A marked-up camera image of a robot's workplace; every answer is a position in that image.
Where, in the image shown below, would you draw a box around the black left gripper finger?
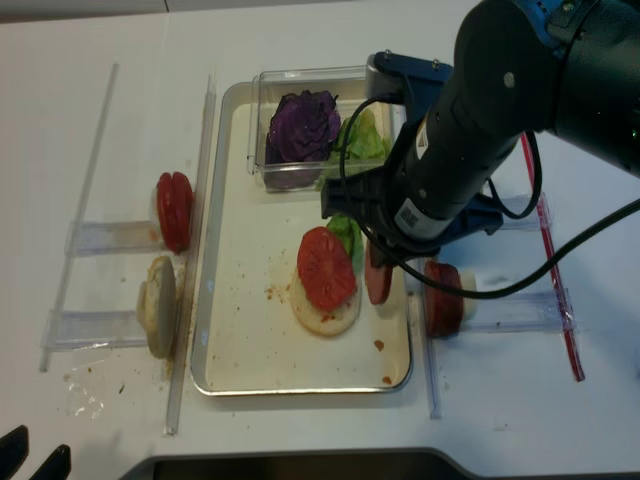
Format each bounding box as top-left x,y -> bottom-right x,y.
30,444 -> 71,480
0,425 -> 29,480

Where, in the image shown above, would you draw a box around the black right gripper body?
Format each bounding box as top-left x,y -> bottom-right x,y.
320,167 -> 503,267

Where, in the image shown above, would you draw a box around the meat patty slice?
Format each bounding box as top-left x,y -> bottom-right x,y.
364,242 -> 393,305

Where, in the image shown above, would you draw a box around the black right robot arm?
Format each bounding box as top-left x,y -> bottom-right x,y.
321,1 -> 639,264

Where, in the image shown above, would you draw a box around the lettuce leaf on bun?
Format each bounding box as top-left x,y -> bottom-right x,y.
326,215 -> 364,275

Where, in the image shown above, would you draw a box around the green lettuce in container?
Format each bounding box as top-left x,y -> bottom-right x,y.
315,104 -> 391,191

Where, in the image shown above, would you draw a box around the tomato slice on bun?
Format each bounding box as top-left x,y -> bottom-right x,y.
297,227 -> 357,311

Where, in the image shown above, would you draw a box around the clear lettuce container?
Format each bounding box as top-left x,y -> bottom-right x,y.
247,66 -> 395,193

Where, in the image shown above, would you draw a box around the white pusher block meat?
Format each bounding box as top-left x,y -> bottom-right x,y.
457,271 -> 480,321

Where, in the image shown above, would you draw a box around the clear track bread lane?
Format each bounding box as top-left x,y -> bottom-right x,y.
41,310 -> 147,351

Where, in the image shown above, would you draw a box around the stack of meat patties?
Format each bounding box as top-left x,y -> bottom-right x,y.
424,261 -> 464,338

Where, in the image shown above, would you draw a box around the stack of tomato slices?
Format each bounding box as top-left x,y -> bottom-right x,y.
156,172 -> 194,254

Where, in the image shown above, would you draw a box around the white bread bun slices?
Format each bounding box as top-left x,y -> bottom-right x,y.
136,255 -> 184,359

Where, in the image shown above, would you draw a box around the purple cabbage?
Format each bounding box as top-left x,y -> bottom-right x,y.
265,90 -> 341,166

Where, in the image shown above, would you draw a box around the bottom bun on tray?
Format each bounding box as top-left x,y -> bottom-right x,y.
289,270 -> 361,337

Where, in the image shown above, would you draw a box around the metal baking tray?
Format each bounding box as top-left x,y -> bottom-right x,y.
191,83 -> 412,396

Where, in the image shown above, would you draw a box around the dark monitor base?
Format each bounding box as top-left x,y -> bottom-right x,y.
107,444 -> 639,479

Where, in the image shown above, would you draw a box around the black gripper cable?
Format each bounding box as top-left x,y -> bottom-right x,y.
338,97 -> 640,301

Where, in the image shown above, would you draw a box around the clear left front rail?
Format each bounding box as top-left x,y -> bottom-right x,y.
164,73 -> 216,436

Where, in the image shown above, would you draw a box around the clear rail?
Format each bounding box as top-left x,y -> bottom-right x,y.
38,62 -> 121,374
164,73 -> 216,436

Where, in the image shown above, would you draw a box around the clear left back rail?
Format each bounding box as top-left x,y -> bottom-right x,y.
38,62 -> 121,374

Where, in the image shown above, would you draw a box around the red plastic rail strip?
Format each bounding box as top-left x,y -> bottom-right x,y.
521,134 -> 585,382

